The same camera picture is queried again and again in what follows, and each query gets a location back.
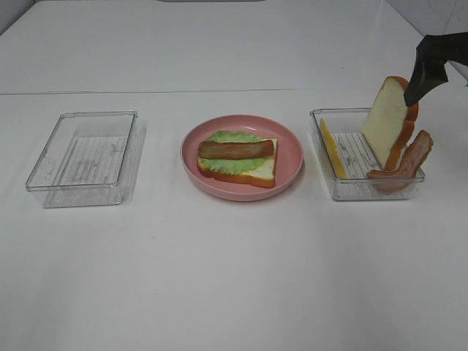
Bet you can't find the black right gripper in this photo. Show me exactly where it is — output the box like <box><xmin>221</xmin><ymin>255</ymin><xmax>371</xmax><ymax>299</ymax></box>
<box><xmin>404</xmin><ymin>31</ymin><xmax>468</xmax><ymax>106</ymax></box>

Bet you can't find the bacon strip from tray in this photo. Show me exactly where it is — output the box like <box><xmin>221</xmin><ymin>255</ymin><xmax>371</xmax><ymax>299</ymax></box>
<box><xmin>198</xmin><ymin>140</ymin><xmax>274</xmax><ymax>160</ymax></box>
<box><xmin>366</xmin><ymin>130</ymin><xmax>434</xmax><ymax>194</ymax></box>

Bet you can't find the toast bread slice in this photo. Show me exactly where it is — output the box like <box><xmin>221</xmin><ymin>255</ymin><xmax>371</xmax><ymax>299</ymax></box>
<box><xmin>197</xmin><ymin>138</ymin><xmax>277</xmax><ymax>188</ymax></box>
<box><xmin>362</xmin><ymin>76</ymin><xmax>419</xmax><ymax>171</ymax></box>

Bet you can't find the green lettuce leaf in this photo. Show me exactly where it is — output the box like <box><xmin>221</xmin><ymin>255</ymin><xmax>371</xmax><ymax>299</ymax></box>
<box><xmin>198</xmin><ymin>130</ymin><xmax>266</xmax><ymax>174</ymax></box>

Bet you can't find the upright toast bread slice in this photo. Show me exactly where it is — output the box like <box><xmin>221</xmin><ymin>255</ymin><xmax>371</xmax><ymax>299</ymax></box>
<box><xmin>362</xmin><ymin>76</ymin><xmax>419</xmax><ymax>171</ymax></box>

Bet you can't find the clear plastic right tray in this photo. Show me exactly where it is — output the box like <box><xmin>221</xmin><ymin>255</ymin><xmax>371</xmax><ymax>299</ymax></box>
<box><xmin>310</xmin><ymin>107</ymin><xmax>426</xmax><ymax>201</ymax></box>

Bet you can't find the clear plastic tray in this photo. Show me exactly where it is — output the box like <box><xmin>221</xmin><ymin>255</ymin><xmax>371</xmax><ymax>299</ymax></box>
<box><xmin>310</xmin><ymin>107</ymin><xmax>426</xmax><ymax>201</ymax></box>
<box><xmin>26</xmin><ymin>111</ymin><xmax>142</xmax><ymax>208</ymax></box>

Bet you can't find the yellow cheese slice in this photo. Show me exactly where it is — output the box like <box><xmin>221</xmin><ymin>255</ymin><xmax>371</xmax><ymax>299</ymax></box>
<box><xmin>320</xmin><ymin>118</ymin><xmax>347</xmax><ymax>179</ymax></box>

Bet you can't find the pink round plate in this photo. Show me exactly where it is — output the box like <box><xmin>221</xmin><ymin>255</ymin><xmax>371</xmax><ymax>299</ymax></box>
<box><xmin>181</xmin><ymin>115</ymin><xmax>303</xmax><ymax>201</ymax></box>

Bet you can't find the clear plastic left tray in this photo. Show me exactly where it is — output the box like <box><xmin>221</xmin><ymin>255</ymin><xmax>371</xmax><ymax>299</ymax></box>
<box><xmin>26</xmin><ymin>111</ymin><xmax>142</xmax><ymax>208</ymax></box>

